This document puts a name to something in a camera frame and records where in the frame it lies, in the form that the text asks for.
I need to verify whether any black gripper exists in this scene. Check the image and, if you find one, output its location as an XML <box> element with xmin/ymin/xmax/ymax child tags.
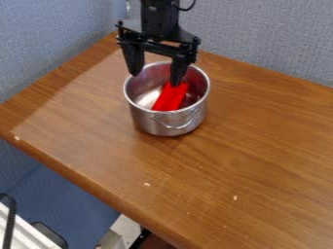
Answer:
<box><xmin>117</xmin><ymin>0</ymin><xmax>201</xmax><ymax>87</ymax></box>

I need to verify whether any metal pot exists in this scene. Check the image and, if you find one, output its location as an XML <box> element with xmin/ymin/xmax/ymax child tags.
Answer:
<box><xmin>124</xmin><ymin>61</ymin><xmax>212</xmax><ymax>137</ymax></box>

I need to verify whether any red block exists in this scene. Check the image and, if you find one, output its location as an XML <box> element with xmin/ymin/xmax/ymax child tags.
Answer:
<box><xmin>153</xmin><ymin>82</ymin><xmax>189</xmax><ymax>111</ymax></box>

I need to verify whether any white box under table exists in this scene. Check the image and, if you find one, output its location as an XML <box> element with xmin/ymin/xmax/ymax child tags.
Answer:
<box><xmin>0</xmin><ymin>203</ymin><xmax>69</xmax><ymax>249</ymax></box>

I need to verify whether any white table leg bracket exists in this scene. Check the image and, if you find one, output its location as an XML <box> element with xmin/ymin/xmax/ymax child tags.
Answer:
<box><xmin>94</xmin><ymin>214</ymin><xmax>150</xmax><ymax>249</ymax></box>

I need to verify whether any black cable loop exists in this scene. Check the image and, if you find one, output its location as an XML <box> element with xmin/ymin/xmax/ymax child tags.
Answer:
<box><xmin>0</xmin><ymin>193</ymin><xmax>19</xmax><ymax>249</ymax></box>

